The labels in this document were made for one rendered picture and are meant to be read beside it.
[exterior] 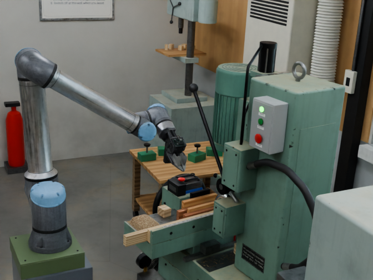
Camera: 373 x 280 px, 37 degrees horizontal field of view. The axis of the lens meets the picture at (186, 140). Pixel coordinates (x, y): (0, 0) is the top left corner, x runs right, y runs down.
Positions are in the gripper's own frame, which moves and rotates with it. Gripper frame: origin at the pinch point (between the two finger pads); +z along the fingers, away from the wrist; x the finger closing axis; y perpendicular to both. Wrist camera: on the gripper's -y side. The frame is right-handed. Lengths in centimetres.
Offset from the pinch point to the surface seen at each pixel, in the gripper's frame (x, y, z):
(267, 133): -18, 79, 44
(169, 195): -18.8, 11.6, 19.6
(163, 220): -27.0, 13.7, 31.7
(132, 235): -46, 23, 41
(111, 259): 4, -124, -23
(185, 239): -25, 20, 45
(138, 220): -38, 16, 32
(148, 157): 37, -87, -73
